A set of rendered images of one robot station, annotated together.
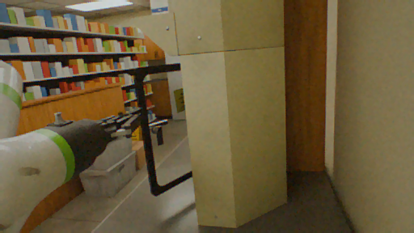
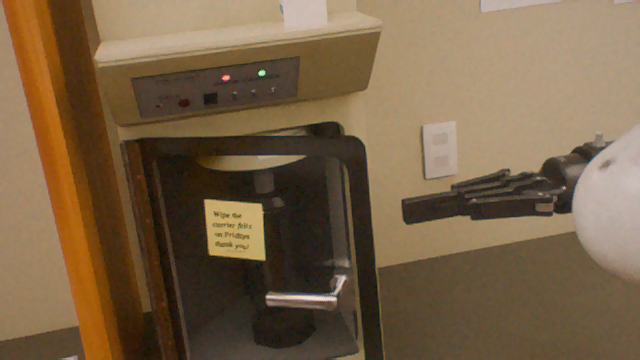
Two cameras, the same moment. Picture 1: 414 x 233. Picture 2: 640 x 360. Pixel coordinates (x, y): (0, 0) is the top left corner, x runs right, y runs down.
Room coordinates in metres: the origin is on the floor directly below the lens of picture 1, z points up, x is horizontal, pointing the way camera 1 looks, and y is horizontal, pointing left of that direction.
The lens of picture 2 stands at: (1.12, 0.91, 1.63)
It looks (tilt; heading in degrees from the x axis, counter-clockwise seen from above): 19 degrees down; 244
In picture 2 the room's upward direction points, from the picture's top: 6 degrees counter-clockwise
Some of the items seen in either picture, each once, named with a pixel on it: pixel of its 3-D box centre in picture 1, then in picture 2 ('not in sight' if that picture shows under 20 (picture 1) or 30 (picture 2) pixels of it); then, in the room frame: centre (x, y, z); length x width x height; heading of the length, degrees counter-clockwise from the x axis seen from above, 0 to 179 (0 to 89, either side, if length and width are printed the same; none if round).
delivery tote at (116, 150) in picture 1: (105, 146); not in sight; (2.83, 1.20, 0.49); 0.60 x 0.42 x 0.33; 165
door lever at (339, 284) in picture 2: not in sight; (307, 293); (0.80, 0.16, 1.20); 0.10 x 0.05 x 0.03; 137
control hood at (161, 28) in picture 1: (177, 39); (243, 73); (0.81, 0.07, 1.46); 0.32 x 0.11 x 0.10; 165
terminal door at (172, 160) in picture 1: (181, 124); (261, 286); (0.83, 0.09, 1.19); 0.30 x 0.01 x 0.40; 137
